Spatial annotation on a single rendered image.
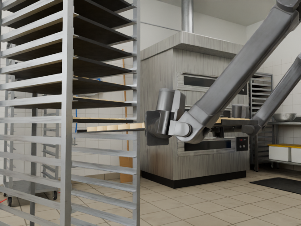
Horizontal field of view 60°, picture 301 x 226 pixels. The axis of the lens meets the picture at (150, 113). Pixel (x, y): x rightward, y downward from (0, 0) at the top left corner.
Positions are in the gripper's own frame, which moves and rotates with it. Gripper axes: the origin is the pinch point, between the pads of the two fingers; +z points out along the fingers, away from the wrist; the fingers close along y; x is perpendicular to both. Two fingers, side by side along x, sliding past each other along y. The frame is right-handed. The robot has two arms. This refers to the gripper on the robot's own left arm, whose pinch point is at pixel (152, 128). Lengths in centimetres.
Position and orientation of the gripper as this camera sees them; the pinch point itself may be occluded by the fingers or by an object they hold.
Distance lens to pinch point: 84.9
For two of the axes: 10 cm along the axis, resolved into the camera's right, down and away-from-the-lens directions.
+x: 9.9, -0.1, 1.7
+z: -1.7, 0.7, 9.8
